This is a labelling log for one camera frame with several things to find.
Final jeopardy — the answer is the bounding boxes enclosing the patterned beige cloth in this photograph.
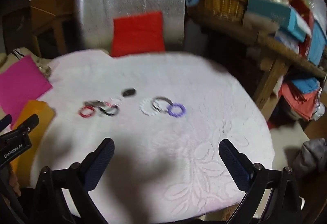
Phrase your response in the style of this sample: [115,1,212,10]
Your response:
[11,48,55,77]

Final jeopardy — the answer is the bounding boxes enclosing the silver foil insulation sheet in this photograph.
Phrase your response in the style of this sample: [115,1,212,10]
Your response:
[75,0,186,54]

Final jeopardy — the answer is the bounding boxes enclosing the silver bracelet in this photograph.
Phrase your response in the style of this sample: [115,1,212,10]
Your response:
[84,100,105,109]

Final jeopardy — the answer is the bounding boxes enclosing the wooden table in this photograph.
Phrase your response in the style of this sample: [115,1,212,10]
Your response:
[188,13,327,122]

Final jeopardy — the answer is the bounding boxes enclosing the wicker basket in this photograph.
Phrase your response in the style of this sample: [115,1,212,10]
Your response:
[188,0,248,26]

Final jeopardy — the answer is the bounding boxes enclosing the teal box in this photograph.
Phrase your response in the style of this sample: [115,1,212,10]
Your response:
[246,0,292,31]

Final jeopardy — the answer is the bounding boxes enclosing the black hair tie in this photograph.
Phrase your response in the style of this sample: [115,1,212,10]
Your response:
[100,104,120,116]

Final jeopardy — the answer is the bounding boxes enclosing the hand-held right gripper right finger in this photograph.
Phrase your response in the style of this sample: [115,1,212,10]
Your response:
[219,139,305,224]

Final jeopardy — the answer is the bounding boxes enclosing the pale pink embossed blanket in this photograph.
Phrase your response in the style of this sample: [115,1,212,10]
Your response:
[29,50,275,219]

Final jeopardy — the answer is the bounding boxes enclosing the orange-red cloth pile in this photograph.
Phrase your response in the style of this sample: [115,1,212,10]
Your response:
[280,81,324,121]

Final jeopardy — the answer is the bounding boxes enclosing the grey bangle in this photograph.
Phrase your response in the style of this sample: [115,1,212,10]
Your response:
[151,96,173,112]

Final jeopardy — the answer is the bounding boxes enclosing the orange cardboard box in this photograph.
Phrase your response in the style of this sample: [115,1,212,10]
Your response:
[10,100,56,181]

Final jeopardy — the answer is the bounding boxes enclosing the white bead bracelet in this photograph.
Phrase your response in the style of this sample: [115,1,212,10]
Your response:
[139,98,160,116]

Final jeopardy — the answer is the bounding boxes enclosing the magenta cushion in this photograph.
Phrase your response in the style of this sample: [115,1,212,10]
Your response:
[0,55,53,126]

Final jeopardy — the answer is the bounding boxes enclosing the red cushion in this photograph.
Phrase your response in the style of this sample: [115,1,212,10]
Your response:
[110,11,166,57]

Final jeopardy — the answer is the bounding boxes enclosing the purple bead bracelet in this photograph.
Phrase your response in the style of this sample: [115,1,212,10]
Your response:
[167,103,186,118]

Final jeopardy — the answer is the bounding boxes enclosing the grey cloth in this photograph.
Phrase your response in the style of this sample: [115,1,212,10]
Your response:
[292,138,327,178]

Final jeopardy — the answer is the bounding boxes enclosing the red bead bracelet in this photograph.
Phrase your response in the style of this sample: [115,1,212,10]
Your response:
[79,105,96,119]

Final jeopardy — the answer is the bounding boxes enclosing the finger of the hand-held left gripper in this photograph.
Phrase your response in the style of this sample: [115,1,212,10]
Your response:
[0,114,13,133]
[11,114,39,138]

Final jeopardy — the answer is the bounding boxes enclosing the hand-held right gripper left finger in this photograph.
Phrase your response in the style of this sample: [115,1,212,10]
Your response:
[20,138,115,224]

